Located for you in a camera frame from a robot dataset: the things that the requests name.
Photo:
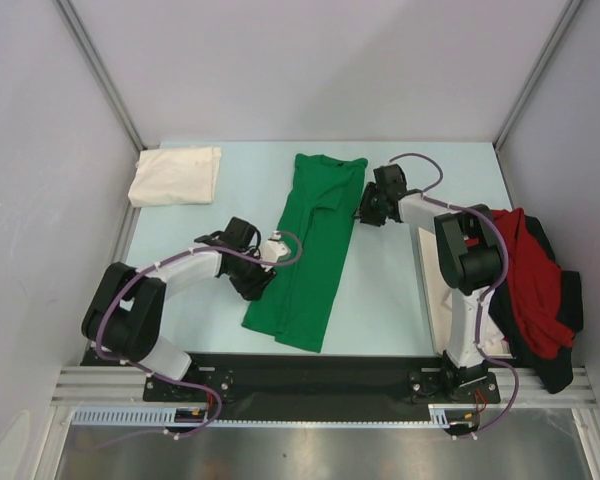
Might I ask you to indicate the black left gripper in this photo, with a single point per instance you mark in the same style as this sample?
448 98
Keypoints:
251 291

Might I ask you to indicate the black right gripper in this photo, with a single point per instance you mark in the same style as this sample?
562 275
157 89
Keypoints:
367 216

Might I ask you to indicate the green t shirt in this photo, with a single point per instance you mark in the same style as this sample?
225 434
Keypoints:
295 308

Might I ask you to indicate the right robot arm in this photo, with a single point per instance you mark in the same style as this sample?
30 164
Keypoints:
469 252

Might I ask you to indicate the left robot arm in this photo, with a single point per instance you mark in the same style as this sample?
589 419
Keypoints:
126 311

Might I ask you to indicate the white tray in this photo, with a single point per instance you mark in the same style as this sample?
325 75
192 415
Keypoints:
440 305

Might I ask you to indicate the folded white t shirt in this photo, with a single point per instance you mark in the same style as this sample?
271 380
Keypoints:
175 176

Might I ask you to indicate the red t shirt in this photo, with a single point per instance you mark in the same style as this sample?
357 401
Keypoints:
534 282

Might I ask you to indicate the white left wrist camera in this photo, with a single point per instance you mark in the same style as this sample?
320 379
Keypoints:
274 249

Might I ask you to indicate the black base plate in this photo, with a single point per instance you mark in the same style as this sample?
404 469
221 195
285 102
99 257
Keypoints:
286 382

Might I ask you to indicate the white slotted cable duct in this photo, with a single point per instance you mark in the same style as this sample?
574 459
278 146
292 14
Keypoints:
174 418

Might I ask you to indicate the aluminium front rail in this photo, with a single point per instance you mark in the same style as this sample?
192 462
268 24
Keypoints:
125 386

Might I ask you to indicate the aluminium right frame post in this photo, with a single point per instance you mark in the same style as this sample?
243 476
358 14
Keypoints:
539 69

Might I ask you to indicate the aluminium frame post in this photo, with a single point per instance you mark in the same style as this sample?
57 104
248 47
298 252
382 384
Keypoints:
92 58
539 69

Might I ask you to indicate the aluminium left frame post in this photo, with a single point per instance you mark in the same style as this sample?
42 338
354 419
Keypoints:
92 58

